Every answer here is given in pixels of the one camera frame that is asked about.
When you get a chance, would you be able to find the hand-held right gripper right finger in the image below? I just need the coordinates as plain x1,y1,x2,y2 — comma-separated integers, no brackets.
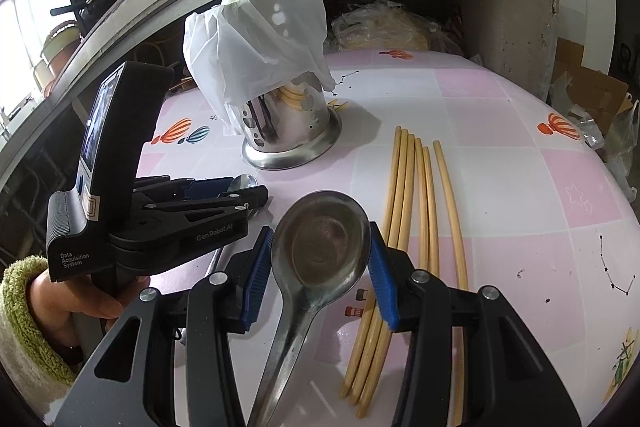
369,234,581,427

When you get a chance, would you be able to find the large steel spoon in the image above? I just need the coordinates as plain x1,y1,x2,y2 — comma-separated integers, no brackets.
247,191,373,427

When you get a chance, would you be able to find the cream enamel pot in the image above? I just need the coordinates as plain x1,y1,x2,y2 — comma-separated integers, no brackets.
40,22,81,58

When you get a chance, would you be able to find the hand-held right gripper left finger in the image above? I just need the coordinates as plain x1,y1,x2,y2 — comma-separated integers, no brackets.
75,227,275,427

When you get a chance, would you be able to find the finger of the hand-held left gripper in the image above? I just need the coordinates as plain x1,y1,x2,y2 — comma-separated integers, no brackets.
132,175,242,204
131,185,270,231

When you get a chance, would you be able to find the row of wooden chopsticks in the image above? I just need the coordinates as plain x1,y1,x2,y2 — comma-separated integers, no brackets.
340,125,471,427

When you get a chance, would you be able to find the black wok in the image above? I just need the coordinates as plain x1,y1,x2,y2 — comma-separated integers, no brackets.
50,0,136,30

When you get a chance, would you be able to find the white plastic shopping bag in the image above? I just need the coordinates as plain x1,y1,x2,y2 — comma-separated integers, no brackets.
602,99,640,202

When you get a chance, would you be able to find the plastic bag of yellow food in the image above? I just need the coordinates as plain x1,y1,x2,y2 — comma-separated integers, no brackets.
330,2,436,52

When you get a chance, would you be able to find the person's left hand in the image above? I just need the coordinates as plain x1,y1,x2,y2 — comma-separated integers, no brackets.
27,274,152,334

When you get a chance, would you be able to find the white plastic bag liner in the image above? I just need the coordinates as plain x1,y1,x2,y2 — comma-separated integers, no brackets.
183,0,337,138

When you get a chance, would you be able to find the window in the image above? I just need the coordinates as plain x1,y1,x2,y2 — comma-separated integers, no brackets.
0,0,31,122

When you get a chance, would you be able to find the white ceramic jar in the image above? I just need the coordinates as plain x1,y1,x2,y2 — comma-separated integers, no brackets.
32,59,56,92

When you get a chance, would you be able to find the brown enamel pot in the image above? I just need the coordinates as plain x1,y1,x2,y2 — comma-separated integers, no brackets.
45,49,81,78

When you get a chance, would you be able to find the cardboard box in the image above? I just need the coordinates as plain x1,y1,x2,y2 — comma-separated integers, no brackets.
550,38,632,132

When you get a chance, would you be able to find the small steel spoon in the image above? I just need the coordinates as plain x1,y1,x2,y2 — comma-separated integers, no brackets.
206,174,259,277

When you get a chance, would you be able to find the steel utensil holder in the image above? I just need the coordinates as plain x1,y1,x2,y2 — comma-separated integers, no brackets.
241,77,343,171

